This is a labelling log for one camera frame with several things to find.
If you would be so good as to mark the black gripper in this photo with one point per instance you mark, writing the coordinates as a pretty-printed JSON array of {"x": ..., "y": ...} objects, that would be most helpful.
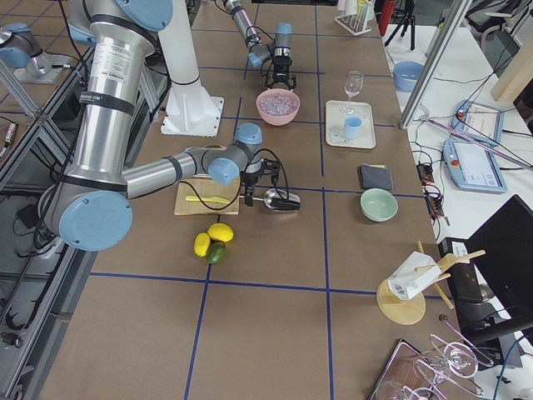
[
  {"x": 251, "y": 178},
  {"x": 282, "y": 66}
]

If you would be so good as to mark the metal ice scoop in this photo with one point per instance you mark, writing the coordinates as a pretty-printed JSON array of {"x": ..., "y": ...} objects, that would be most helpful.
[{"x": 280, "y": 201}]

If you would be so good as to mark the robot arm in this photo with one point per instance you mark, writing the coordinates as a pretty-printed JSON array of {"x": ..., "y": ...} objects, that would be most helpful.
[
  {"x": 90, "y": 207},
  {"x": 277, "y": 52}
]

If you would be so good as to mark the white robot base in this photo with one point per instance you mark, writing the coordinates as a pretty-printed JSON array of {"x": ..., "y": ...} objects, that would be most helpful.
[{"x": 190, "y": 110}]

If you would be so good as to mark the clear ice cubes pile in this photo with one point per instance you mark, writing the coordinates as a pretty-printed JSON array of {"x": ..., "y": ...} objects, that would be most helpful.
[{"x": 278, "y": 104}]

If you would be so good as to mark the light blue cup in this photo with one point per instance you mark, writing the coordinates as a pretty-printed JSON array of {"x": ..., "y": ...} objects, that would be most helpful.
[{"x": 351, "y": 128}]

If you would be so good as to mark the wooden cup stand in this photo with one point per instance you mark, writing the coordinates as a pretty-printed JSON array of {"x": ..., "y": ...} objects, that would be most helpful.
[{"x": 400, "y": 297}]

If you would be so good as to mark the pink bowl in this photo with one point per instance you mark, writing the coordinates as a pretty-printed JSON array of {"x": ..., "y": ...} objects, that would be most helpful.
[{"x": 273, "y": 120}]

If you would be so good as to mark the yellow lemon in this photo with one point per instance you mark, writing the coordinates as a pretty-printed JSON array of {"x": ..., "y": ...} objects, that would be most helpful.
[
  {"x": 220, "y": 232},
  {"x": 202, "y": 244}
]

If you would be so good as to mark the wooden cutting board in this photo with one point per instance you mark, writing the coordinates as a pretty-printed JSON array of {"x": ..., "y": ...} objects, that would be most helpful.
[{"x": 200, "y": 195}]

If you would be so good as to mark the yellow plastic knife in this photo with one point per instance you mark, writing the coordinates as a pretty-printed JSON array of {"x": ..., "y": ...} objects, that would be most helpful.
[{"x": 214, "y": 199}]

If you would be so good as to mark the cream bear tray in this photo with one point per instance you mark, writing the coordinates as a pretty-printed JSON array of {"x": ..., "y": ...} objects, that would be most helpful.
[{"x": 335, "y": 118}]

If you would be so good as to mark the green lime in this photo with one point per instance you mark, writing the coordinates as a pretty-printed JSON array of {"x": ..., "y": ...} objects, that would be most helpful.
[{"x": 216, "y": 253}]

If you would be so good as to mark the clear wine glass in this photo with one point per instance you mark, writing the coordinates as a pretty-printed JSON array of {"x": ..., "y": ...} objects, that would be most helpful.
[{"x": 353, "y": 86}]

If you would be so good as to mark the grey folded cloth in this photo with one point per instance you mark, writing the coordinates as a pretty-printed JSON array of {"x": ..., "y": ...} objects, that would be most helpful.
[{"x": 375, "y": 177}]

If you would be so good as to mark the blue bowl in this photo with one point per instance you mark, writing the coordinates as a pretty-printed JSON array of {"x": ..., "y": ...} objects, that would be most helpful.
[{"x": 406, "y": 75}]

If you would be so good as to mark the green bowl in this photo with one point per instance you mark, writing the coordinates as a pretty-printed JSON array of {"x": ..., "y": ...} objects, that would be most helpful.
[{"x": 378, "y": 205}]

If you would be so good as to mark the teach pendant tablet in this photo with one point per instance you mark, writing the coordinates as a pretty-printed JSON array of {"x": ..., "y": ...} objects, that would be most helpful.
[
  {"x": 482, "y": 122},
  {"x": 472, "y": 168}
]

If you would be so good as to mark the black monitor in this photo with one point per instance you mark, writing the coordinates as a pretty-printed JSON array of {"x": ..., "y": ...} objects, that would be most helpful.
[{"x": 506, "y": 237}]

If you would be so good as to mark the white wire cup rack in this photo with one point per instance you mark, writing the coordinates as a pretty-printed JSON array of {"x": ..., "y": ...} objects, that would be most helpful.
[{"x": 355, "y": 15}]

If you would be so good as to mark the aluminium frame post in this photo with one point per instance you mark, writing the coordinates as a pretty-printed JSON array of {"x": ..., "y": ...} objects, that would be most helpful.
[{"x": 457, "y": 13}]

